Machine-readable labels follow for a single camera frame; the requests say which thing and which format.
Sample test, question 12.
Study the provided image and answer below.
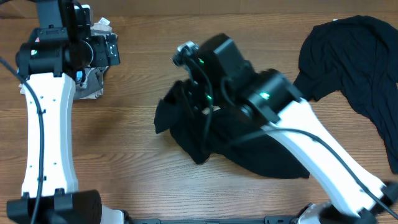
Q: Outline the grey folded garment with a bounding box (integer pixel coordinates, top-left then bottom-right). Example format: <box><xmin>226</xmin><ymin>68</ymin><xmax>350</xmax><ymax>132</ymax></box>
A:
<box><xmin>74</xmin><ymin>66</ymin><xmax>108</xmax><ymax>100</ymax></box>

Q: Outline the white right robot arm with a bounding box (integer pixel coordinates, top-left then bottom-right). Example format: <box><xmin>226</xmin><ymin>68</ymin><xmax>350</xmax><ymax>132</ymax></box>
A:
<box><xmin>174</xmin><ymin>33</ymin><xmax>397</xmax><ymax>223</ymax></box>

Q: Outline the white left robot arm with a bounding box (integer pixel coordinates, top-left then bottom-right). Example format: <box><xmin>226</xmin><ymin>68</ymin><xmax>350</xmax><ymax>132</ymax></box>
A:
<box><xmin>6</xmin><ymin>1</ymin><xmax>129</xmax><ymax>223</ymax></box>

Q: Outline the beige folded garment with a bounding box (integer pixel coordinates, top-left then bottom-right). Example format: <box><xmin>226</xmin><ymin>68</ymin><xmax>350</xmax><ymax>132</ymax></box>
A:
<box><xmin>16</xmin><ymin>17</ymin><xmax>115</xmax><ymax>87</ymax></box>

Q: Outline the black t-shirt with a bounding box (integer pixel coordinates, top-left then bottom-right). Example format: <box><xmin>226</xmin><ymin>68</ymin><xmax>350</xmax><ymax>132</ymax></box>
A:
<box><xmin>294</xmin><ymin>16</ymin><xmax>397</xmax><ymax>174</ymax></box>

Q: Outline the black polo shirt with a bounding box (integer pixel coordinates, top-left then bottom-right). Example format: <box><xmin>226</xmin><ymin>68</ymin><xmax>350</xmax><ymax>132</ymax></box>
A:
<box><xmin>154</xmin><ymin>81</ymin><xmax>310</xmax><ymax>179</ymax></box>

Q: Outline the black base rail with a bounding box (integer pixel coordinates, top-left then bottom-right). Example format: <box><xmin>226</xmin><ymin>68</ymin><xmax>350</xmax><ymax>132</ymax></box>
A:
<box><xmin>126</xmin><ymin>215</ymin><xmax>296</xmax><ymax>224</ymax></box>

